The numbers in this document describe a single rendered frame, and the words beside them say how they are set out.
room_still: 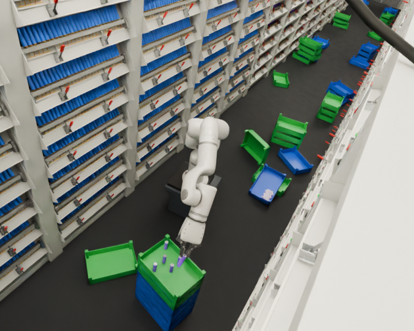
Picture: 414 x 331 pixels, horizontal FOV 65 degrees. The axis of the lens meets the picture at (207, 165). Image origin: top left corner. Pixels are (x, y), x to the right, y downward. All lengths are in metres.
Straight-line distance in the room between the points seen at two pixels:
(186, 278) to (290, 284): 1.23
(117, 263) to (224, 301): 0.73
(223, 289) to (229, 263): 0.20
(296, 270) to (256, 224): 2.02
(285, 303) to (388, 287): 0.26
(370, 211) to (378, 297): 0.11
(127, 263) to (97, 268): 0.18
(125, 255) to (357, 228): 2.03
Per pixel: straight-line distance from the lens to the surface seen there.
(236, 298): 2.28
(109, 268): 2.28
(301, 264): 0.65
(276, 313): 0.58
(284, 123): 3.54
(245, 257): 2.45
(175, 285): 1.79
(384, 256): 0.38
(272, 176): 2.93
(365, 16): 0.88
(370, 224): 0.40
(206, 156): 1.48
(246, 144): 3.31
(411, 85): 0.80
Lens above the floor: 1.99
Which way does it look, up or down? 42 degrees down
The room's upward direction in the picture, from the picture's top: 14 degrees clockwise
